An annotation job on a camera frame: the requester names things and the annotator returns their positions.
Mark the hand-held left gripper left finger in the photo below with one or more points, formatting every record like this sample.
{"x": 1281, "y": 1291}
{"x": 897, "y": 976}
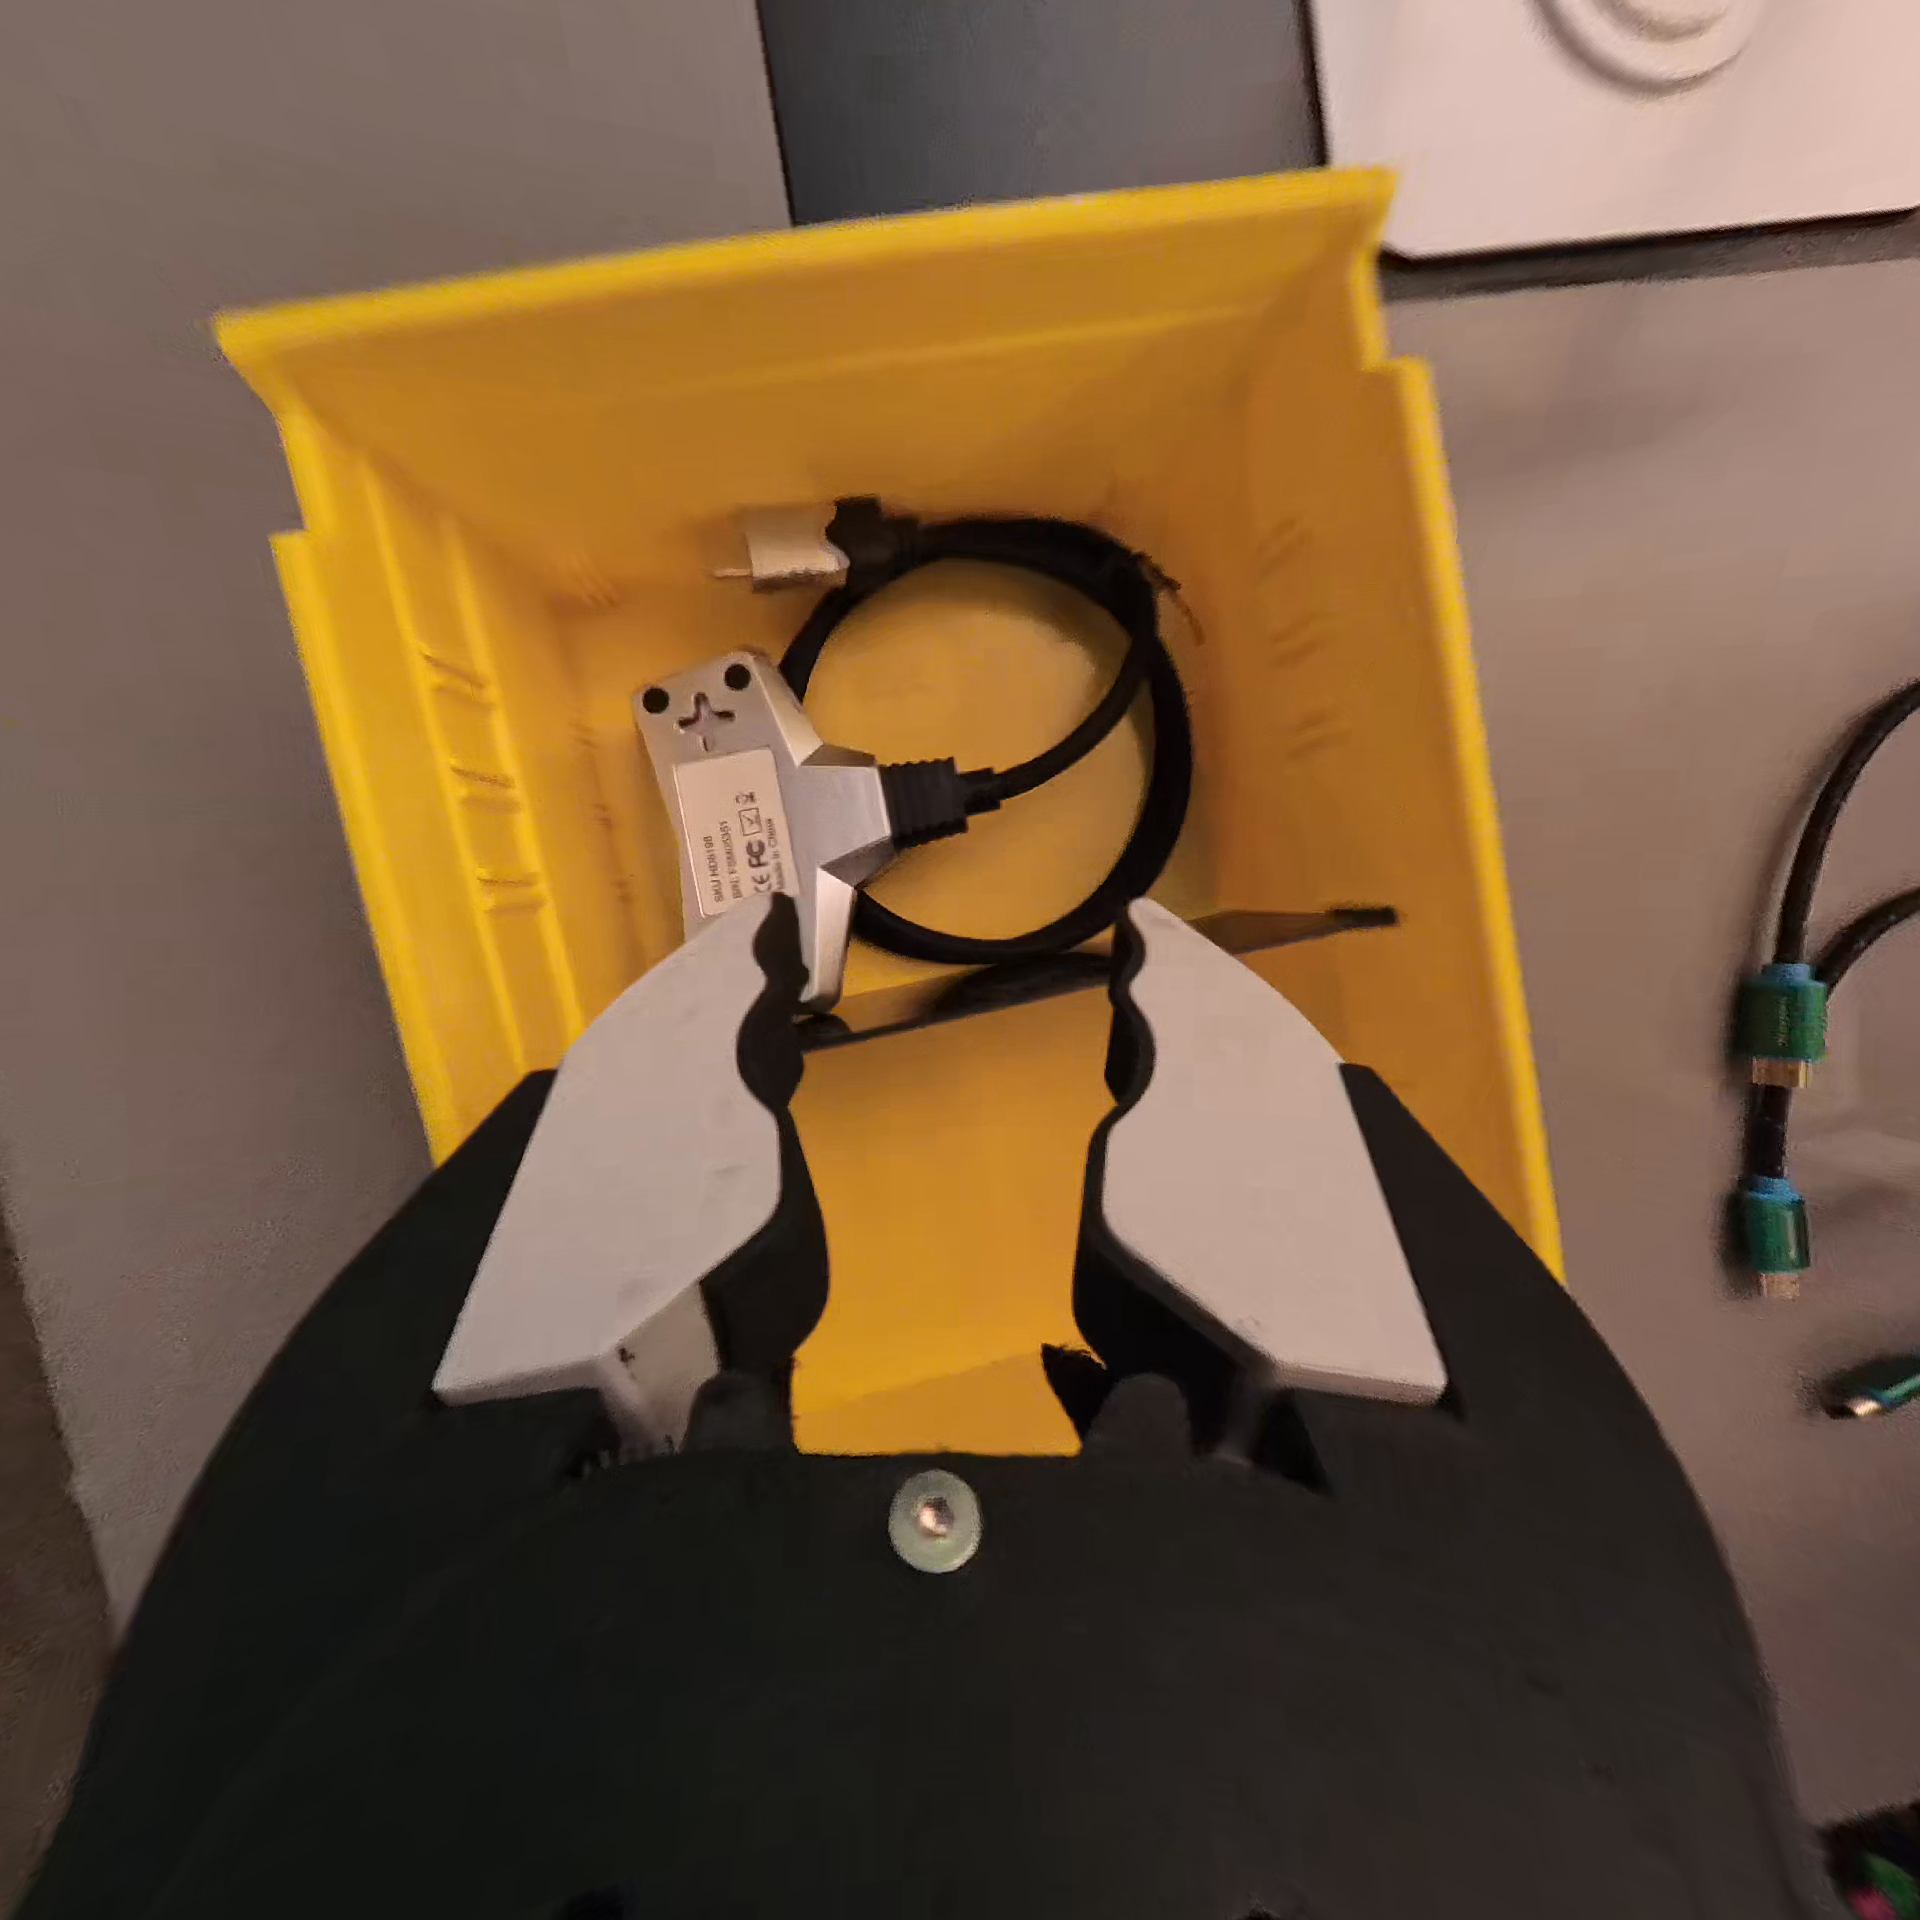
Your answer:
{"x": 631, "y": 1184}

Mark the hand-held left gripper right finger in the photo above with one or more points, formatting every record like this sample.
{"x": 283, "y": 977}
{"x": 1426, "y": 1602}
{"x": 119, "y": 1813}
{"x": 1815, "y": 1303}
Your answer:
{"x": 1261, "y": 1184}

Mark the yellow plastic bin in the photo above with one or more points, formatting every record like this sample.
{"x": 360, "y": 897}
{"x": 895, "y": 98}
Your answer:
{"x": 929, "y": 390}

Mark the black bin divider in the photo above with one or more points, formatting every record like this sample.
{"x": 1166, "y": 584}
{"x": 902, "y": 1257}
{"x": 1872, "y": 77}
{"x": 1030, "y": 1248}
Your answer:
{"x": 1275, "y": 931}

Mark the white rounded base plate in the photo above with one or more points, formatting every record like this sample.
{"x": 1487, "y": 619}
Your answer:
{"x": 1620, "y": 135}

